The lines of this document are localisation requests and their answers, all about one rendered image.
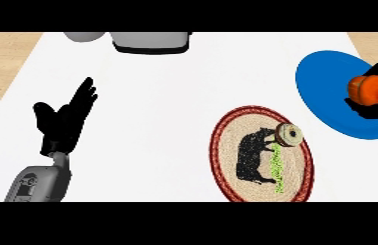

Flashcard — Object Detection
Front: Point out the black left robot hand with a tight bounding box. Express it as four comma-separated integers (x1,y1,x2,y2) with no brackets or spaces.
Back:
33,76,99,158

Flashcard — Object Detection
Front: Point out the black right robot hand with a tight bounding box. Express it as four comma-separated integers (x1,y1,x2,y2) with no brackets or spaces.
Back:
343,63,378,120

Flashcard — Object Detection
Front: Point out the orange squash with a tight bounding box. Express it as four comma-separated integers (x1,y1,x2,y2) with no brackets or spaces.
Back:
347,74,378,107

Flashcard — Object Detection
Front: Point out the blue plate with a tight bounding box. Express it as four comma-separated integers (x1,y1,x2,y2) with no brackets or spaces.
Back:
294,49,378,141

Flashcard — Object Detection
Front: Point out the oval woven cow placemat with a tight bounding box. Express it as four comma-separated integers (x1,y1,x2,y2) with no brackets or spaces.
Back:
208,104,316,203

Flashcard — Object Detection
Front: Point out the tan can with pale end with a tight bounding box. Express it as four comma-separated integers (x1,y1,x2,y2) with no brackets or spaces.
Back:
273,122,304,147

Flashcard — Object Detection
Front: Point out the grey appliance with black base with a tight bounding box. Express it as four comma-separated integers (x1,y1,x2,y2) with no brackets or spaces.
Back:
108,32,192,56

